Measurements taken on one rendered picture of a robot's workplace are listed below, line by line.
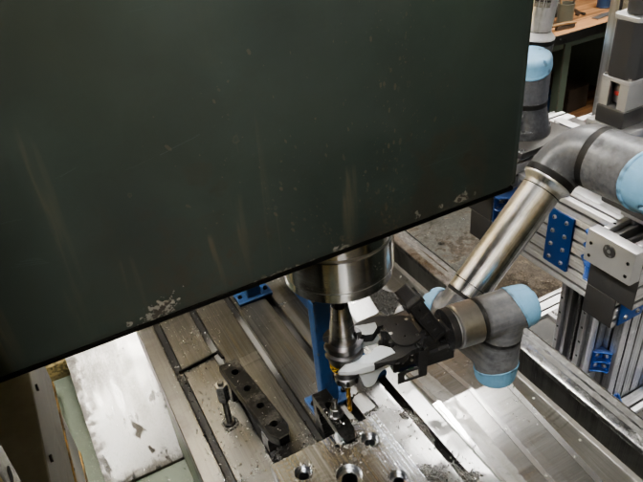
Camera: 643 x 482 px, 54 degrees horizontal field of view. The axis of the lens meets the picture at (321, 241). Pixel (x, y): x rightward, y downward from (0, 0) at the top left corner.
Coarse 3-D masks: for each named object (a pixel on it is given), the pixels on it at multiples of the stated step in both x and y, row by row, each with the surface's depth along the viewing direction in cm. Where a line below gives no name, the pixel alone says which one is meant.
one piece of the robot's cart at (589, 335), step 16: (560, 304) 205; (576, 304) 204; (560, 320) 207; (576, 320) 204; (592, 320) 196; (560, 336) 212; (576, 336) 209; (592, 336) 201; (560, 352) 215; (576, 352) 205
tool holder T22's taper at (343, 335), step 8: (336, 312) 93; (344, 312) 93; (336, 320) 93; (344, 320) 93; (352, 320) 95; (336, 328) 94; (344, 328) 94; (352, 328) 95; (328, 336) 97; (336, 336) 95; (344, 336) 94; (352, 336) 95; (336, 344) 95; (344, 344) 95; (352, 344) 96
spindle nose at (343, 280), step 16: (384, 240) 81; (336, 256) 79; (352, 256) 79; (368, 256) 80; (384, 256) 83; (304, 272) 82; (320, 272) 80; (336, 272) 80; (352, 272) 80; (368, 272) 82; (384, 272) 84; (304, 288) 83; (320, 288) 82; (336, 288) 82; (352, 288) 82; (368, 288) 83
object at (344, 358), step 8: (360, 336) 98; (328, 344) 96; (360, 344) 96; (328, 352) 96; (336, 352) 95; (344, 352) 95; (352, 352) 95; (360, 352) 97; (328, 360) 97; (336, 360) 96; (344, 360) 96; (352, 360) 96
